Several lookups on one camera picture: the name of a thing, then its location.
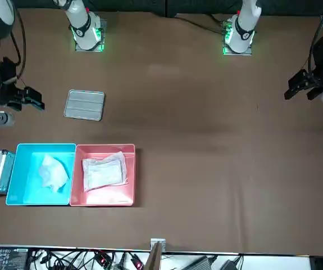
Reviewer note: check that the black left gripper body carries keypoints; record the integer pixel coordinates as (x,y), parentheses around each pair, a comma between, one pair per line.
(321,53)

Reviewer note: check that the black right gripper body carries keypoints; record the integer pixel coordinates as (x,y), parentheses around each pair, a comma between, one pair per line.
(8,84)

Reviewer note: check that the new mask packet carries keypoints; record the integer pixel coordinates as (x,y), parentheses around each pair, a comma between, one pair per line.
(105,171)

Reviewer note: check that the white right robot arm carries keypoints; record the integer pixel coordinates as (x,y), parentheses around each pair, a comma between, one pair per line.
(79,17)

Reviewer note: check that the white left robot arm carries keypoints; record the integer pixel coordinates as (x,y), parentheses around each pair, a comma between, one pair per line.
(245,25)

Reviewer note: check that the blue plastic box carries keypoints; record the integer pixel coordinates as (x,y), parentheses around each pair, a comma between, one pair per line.
(23,194)

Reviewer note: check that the pink plastic box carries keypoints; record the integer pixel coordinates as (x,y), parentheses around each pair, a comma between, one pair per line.
(102,197)

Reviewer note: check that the grey ridged metal tray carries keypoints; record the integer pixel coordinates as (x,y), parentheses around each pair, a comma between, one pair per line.
(84,105)

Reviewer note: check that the black labelled power adapter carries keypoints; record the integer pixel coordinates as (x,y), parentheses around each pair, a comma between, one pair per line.
(6,258)

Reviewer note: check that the black plug with red light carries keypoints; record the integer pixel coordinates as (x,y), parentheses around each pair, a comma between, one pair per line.
(102,258)
(137,263)

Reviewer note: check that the small black power adapter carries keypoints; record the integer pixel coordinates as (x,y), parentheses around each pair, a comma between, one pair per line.
(228,265)

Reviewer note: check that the grey power brick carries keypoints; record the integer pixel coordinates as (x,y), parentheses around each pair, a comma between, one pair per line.
(202,263)

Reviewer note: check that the aluminium camera post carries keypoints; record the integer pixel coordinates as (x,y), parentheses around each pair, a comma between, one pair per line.
(155,256)

